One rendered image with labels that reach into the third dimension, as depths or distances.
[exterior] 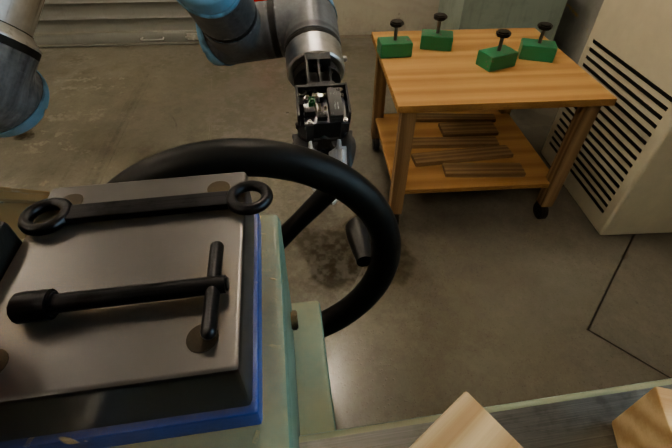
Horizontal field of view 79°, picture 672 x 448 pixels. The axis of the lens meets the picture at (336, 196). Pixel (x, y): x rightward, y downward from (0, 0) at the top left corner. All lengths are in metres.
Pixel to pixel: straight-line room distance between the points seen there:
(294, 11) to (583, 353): 1.20
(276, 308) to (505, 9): 2.12
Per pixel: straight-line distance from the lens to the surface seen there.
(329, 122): 0.55
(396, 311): 1.33
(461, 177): 1.54
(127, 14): 3.26
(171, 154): 0.31
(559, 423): 0.26
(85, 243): 0.19
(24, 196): 0.82
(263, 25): 0.70
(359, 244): 0.42
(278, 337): 0.18
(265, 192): 0.17
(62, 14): 3.43
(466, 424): 0.20
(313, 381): 0.27
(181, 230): 0.17
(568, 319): 1.49
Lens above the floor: 1.12
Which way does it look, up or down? 42 degrees down
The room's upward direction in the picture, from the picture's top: straight up
